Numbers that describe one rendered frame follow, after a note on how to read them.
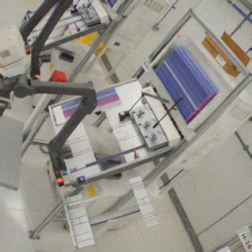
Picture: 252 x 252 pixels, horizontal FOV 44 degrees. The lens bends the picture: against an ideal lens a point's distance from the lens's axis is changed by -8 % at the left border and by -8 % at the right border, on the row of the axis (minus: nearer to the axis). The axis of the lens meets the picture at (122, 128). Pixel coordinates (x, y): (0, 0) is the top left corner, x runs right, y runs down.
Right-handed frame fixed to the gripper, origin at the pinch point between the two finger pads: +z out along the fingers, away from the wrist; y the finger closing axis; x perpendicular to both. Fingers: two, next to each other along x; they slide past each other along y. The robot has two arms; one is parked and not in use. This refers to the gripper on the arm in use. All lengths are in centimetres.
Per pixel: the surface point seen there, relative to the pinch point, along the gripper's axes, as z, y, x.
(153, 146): -2, -5, -59
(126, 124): 4, 22, -51
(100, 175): 4.1, -9.5, -21.9
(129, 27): 10, 136, -95
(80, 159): 3.9, 6.5, -13.0
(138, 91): 3, 47, -69
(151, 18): 4, 136, -119
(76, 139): 3.7, 23.1, -14.8
